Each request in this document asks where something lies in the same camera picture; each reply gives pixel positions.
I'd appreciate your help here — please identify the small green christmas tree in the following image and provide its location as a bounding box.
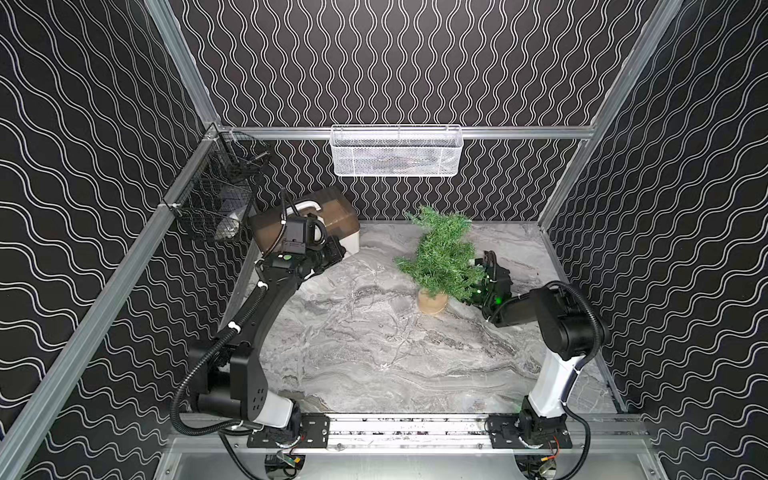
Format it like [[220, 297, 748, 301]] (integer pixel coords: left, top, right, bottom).
[[395, 205, 485, 315]]

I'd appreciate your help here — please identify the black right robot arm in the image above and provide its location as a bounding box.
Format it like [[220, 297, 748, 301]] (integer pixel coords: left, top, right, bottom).
[[468, 251, 607, 419]]

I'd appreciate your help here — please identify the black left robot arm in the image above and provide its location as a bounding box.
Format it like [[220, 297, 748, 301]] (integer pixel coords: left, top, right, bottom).
[[171, 214, 346, 436]]

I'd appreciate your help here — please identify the white brown storage box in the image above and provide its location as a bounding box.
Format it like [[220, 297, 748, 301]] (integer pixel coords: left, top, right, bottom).
[[247, 187, 360, 257]]

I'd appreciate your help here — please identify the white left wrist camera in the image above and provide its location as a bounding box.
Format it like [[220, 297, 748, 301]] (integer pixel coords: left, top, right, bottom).
[[305, 214, 328, 249]]

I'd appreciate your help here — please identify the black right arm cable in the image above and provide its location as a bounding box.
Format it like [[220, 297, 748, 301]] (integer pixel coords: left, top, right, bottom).
[[491, 280, 604, 480]]

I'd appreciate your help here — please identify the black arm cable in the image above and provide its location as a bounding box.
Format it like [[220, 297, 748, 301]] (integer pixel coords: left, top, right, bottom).
[[169, 281, 268, 438], [491, 280, 604, 480]]

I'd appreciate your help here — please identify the black wire basket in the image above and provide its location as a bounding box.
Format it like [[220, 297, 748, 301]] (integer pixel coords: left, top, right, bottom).
[[163, 122, 274, 244]]

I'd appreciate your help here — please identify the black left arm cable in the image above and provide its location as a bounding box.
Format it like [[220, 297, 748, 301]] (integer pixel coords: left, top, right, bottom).
[[169, 281, 268, 438]]

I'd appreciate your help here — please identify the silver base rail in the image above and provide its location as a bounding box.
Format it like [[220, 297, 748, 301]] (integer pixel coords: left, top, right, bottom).
[[245, 412, 655, 452]]

